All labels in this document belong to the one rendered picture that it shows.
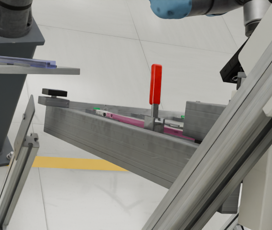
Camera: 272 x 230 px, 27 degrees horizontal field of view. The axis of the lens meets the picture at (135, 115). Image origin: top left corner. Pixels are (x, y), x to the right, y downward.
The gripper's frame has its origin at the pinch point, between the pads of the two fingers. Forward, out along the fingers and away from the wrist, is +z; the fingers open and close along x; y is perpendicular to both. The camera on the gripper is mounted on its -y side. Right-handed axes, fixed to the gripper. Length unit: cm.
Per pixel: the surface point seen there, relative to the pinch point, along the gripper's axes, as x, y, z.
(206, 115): -28.2, 26.3, 2.6
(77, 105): -25.2, -31.0, -7.8
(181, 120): -1.3, -27.3, -5.9
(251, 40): -36, 47, -1
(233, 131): -36, 44, 7
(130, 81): 37, -141, -42
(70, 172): 1, -112, 2
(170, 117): -2.1, -31.2, -7.0
